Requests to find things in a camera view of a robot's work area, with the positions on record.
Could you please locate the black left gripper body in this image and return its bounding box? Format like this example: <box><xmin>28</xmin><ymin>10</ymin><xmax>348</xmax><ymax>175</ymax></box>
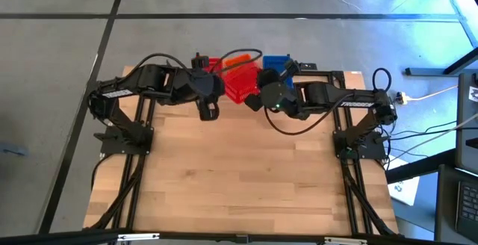
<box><xmin>192</xmin><ymin>69</ymin><xmax>226</xmax><ymax>102</ymax></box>

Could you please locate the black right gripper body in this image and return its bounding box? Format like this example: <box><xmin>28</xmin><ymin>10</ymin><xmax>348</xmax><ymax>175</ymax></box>
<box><xmin>261</xmin><ymin>82</ymin><xmax>299</xmax><ymax>120</ymax></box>

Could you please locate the blue plastic slotted basket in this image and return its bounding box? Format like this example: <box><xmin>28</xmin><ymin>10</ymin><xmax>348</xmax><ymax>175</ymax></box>
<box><xmin>261</xmin><ymin>55</ymin><xmax>297</xmax><ymax>90</ymax></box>

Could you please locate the red plastic slotted basket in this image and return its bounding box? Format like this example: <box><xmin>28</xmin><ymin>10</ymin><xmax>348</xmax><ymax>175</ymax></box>
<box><xmin>206</xmin><ymin>57</ymin><xmax>226</xmax><ymax>75</ymax></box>
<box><xmin>223</xmin><ymin>62</ymin><xmax>263</xmax><ymax>105</ymax></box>

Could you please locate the orange plastic slotted basket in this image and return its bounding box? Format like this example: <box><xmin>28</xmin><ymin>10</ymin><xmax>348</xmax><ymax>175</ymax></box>
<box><xmin>223</xmin><ymin>52</ymin><xmax>252</xmax><ymax>69</ymax></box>

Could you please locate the black metal table leg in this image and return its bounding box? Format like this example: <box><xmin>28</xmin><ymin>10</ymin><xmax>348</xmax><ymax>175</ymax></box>
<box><xmin>405</xmin><ymin>46</ymin><xmax>478</xmax><ymax>77</ymax></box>

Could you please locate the black desk leg bar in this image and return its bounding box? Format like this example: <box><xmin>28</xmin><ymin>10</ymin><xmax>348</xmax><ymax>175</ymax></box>
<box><xmin>384</xmin><ymin>147</ymin><xmax>459</xmax><ymax>184</ymax></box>

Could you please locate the white paper sheet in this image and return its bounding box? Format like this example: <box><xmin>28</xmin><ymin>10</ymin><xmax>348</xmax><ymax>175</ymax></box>
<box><xmin>386</xmin><ymin>154</ymin><xmax>421</xmax><ymax>207</ymax></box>

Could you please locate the dark grey desk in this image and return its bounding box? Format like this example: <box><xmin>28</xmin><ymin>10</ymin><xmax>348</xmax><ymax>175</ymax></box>
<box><xmin>433</xmin><ymin>162</ymin><xmax>478</xmax><ymax>245</ymax></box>

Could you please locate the black keyboard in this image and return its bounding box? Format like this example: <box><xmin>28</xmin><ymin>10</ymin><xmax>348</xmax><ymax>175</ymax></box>
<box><xmin>454</xmin><ymin>179</ymin><xmax>478</xmax><ymax>243</ymax></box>

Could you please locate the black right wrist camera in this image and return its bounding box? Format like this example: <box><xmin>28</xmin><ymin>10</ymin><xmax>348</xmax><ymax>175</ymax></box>
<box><xmin>281</xmin><ymin>59</ymin><xmax>300</xmax><ymax>81</ymax></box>

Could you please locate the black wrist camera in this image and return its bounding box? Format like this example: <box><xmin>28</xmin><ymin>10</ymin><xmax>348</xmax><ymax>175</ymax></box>
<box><xmin>281</xmin><ymin>59</ymin><xmax>300</xmax><ymax>81</ymax></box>
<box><xmin>190</xmin><ymin>52</ymin><xmax>211</xmax><ymax>71</ymax></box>

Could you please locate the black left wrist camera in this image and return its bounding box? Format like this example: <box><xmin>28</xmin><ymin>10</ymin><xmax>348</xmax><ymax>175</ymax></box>
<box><xmin>190</xmin><ymin>52</ymin><xmax>211</xmax><ymax>71</ymax></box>

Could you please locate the black looped camera cable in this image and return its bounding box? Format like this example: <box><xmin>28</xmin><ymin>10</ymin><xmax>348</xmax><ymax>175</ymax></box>
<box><xmin>208</xmin><ymin>48</ymin><xmax>264</xmax><ymax>75</ymax></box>

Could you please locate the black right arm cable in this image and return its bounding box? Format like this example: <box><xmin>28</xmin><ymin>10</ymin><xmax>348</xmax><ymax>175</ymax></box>
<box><xmin>263</xmin><ymin>92</ymin><xmax>355</xmax><ymax>137</ymax></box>

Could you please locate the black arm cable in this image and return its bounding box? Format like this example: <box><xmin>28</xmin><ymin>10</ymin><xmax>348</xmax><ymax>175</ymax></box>
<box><xmin>128</xmin><ymin>52</ymin><xmax>193</xmax><ymax>75</ymax></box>
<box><xmin>263</xmin><ymin>92</ymin><xmax>355</xmax><ymax>137</ymax></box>

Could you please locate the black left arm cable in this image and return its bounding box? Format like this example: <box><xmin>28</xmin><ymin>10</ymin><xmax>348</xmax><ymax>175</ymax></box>
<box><xmin>128</xmin><ymin>52</ymin><xmax>193</xmax><ymax>75</ymax></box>

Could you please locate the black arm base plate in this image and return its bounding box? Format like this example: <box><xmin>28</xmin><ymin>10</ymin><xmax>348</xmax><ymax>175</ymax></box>
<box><xmin>332</xmin><ymin>129</ymin><xmax>388</xmax><ymax>161</ymax></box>
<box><xmin>99</xmin><ymin>125</ymin><xmax>155</xmax><ymax>155</ymax></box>

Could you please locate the black short cable loop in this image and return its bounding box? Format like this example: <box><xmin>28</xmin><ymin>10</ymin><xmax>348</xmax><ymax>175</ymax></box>
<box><xmin>371</xmin><ymin>66</ymin><xmax>393</xmax><ymax>93</ymax></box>

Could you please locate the black frame crossbar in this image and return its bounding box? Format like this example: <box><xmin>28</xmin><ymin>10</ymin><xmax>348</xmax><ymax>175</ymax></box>
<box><xmin>0</xmin><ymin>229</ymin><xmax>478</xmax><ymax>245</ymax></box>

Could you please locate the black desk cable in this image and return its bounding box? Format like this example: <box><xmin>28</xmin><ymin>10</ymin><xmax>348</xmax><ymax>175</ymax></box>
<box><xmin>388</xmin><ymin>120</ymin><xmax>459</xmax><ymax>142</ymax></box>

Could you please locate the silver metal bracket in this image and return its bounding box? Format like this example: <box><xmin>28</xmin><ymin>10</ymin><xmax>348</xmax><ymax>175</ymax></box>
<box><xmin>323</xmin><ymin>236</ymin><xmax>369</xmax><ymax>245</ymax></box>
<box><xmin>117</xmin><ymin>232</ymin><xmax>161</xmax><ymax>243</ymax></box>

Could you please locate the cream power cable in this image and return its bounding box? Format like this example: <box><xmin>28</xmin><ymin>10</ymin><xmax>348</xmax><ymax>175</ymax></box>
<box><xmin>408</xmin><ymin>84</ymin><xmax>459</xmax><ymax>102</ymax></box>

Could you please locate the long white cable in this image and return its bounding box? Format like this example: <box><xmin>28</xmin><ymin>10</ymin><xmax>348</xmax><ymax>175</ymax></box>
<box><xmin>384</xmin><ymin>111</ymin><xmax>478</xmax><ymax>164</ymax></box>

